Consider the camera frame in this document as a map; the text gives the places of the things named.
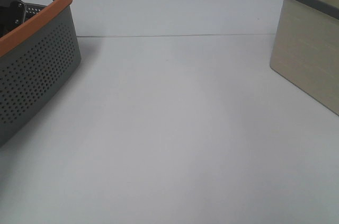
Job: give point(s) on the grey basket with orange rim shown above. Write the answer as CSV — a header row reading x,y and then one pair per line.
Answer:
x,y
39,52

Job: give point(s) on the beige bin with grey rim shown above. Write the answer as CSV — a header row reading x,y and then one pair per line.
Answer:
x,y
305,50

